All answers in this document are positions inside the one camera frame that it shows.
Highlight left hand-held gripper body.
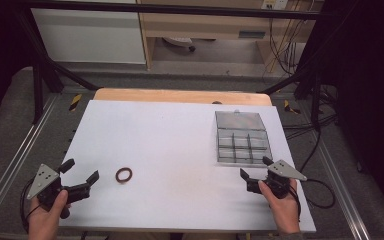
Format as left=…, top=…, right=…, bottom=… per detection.
left=26, top=163, right=92, bottom=212

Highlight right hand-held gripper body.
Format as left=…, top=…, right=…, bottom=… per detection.
left=246, top=159, right=308, bottom=200

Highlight person's right hand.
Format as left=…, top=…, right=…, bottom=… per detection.
left=258, top=178, right=301, bottom=235

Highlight person's left hand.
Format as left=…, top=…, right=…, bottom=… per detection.
left=27, top=189, right=72, bottom=240

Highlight clear plastic compartment box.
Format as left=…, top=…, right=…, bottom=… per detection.
left=214, top=110, right=274, bottom=167

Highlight yellow black tape marker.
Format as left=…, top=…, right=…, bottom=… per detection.
left=283, top=99, right=301, bottom=115
left=68, top=93, right=83, bottom=113

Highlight white board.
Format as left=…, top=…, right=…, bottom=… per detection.
left=59, top=99, right=317, bottom=233

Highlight light wooden table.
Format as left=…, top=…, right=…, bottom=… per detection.
left=93, top=87, right=273, bottom=107

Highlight grey desk label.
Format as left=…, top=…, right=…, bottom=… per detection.
left=238, top=30, right=267, bottom=40

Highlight black curtain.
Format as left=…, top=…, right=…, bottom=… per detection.
left=296, top=0, right=384, bottom=228
left=0, top=0, right=36, bottom=131

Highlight white cabinet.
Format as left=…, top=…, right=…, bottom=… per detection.
left=31, top=0, right=147, bottom=65

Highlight light wooden desk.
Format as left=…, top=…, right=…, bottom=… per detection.
left=136, top=0, right=324, bottom=70

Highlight white chair base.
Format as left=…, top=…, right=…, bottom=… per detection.
left=162, top=36, right=197, bottom=53

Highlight brown hair tie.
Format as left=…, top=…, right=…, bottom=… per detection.
left=115, top=166, right=134, bottom=184

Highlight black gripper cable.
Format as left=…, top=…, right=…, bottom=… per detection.
left=293, top=178, right=337, bottom=210
left=19, top=178, right=43, bottom=234

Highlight aluminium rail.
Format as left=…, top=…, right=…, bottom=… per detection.
left=309, top=129, right=371, bottom=240
left=0, top=94, right=59, bottom=231

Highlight black floor cables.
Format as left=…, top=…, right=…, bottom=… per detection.
left=281, top=84, right=339, bottom=174

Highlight bundle of hanging cables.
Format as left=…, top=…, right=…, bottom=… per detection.
left=263, top=9, right=314, bottom=76

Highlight white wall outlet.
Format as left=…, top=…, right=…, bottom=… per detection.
left=260, top=0, right=289, bottom=10

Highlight black metal frame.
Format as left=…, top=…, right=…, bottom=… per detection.
left=13, top=0, right=328, bottom=133

